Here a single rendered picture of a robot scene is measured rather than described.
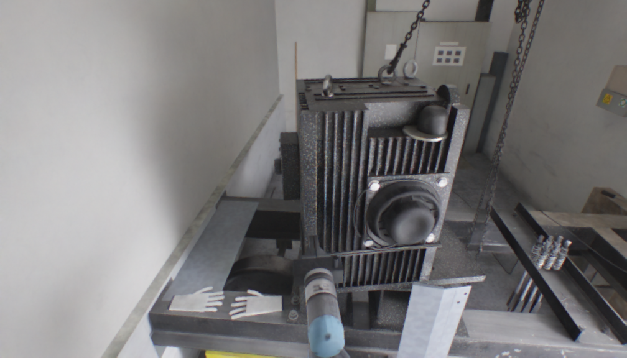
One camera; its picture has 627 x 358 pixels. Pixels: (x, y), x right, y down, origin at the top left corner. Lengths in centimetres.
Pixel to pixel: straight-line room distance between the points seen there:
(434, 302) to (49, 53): 142
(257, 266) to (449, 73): 331
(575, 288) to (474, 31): 298
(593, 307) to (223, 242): 182
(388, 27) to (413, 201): 315
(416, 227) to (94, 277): 113
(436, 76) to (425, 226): 328
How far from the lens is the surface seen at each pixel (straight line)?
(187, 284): 172
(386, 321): 151
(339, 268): 84
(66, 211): 125
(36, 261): 122
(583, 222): 256
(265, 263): 176
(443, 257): 150
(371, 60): 401
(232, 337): 178
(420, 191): 101
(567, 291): 198
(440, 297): 118
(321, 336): 72
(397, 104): 101
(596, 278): 290
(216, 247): 186
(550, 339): 174
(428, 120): 98
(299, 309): 151
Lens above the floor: 189
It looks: 28 degrees down
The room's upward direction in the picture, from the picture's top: straight up
